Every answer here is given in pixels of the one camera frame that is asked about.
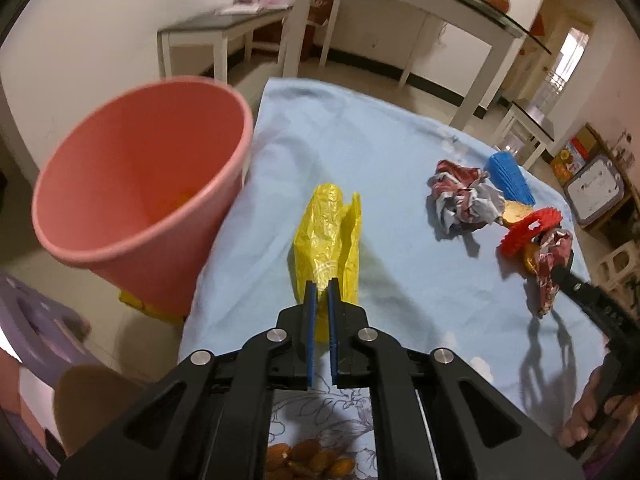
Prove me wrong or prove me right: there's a person's right hand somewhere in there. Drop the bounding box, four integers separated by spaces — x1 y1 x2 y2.
557 365 640 461

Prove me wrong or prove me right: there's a dark red wrapper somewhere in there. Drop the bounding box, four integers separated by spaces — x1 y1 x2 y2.
530 227 575 318

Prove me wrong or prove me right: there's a pile of almonds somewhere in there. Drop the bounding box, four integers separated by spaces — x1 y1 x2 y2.
265 439 355 480

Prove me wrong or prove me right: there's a blue paper cupcake liner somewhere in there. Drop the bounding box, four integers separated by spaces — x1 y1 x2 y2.
482 151 537 206

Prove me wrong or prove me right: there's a purple toy drawing board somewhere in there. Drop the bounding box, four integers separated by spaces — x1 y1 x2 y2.
562 154 626 226

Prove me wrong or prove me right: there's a yellow plastic bag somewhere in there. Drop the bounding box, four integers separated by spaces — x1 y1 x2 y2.
289 182 363 343

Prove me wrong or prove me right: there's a pink plastic bucket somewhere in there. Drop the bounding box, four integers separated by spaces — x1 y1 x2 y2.
31 76 255 318

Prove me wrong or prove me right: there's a white paper sheet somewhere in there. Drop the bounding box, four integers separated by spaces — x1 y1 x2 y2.
216 2 263 16

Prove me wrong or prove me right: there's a colourful cardboard box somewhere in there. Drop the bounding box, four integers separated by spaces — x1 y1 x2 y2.
550 142 588 186

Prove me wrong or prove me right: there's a small white black-top bench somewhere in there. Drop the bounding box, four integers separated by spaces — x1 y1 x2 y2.
492 99 557 171

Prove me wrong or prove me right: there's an orange peel piece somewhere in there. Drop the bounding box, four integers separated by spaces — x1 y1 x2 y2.
501 200 536 228

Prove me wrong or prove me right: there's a white bench with black top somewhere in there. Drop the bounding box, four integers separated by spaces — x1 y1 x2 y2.
157 4 296 86

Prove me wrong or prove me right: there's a purple plastic stool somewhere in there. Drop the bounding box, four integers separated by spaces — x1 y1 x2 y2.
0 270 93 393

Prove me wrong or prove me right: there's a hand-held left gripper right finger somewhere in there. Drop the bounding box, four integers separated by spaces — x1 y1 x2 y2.
327 278 583 480

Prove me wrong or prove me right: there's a brown paper bag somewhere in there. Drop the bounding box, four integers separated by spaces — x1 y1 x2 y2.
305 0 333 26

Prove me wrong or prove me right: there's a red paper cupcake liner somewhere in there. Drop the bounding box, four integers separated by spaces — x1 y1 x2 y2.
496 207 562 259

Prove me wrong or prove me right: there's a grey red wrapper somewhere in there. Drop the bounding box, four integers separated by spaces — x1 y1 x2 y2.
426 159 507 237

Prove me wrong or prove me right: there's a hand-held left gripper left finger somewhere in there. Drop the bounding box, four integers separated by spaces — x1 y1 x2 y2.
59 280 321 480

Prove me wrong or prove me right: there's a yellow cardboard box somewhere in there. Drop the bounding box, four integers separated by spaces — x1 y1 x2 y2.
119 287 186 323

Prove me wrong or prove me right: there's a low wooden cabinet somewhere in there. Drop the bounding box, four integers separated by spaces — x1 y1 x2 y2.
580 122 640 233

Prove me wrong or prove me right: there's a white glass-top table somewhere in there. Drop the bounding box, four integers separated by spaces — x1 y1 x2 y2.
282 0 553 128

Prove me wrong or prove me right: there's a small white plastic stool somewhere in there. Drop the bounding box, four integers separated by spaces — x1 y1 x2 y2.
597 240 640 306

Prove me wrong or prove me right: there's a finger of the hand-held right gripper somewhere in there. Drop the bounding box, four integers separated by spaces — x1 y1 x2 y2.
550 266 640 350

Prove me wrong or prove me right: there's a light blue floral cloth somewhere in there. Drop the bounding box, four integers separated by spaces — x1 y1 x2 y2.
175 77 591 480

